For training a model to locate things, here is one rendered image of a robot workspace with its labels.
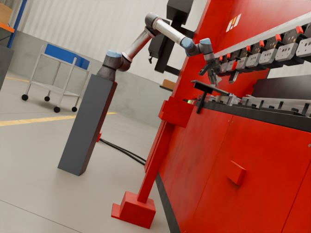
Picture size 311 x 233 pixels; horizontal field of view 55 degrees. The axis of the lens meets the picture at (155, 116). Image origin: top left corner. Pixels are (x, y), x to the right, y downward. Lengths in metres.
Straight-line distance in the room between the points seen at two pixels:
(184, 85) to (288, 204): 2.32
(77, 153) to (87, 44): 7.79
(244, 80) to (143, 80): 6.43
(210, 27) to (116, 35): 6.77
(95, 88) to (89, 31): 7.77
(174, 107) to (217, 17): 1.71
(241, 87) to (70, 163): 1.92
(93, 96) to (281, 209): 1.67
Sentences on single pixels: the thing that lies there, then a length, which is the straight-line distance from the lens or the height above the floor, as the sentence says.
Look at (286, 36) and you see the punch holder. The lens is 1.75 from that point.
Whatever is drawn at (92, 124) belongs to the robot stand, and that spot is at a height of 0.41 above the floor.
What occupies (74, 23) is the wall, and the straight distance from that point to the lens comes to 10.26.
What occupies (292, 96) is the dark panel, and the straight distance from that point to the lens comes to 2.58.
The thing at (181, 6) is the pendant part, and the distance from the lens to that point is 3.43.
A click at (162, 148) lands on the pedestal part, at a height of 0.49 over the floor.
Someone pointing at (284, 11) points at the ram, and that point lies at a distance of 1.95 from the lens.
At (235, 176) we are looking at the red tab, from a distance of 1.31.
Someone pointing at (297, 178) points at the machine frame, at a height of 0.69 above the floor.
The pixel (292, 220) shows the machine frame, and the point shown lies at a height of 0.57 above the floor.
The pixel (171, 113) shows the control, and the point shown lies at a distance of 1.80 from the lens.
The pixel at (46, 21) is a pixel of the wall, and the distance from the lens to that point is 10.57.
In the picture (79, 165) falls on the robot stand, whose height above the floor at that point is 0.08.
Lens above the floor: 0.75
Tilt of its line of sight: 3 degrees down
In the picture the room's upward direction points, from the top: 21 degrees clockwise
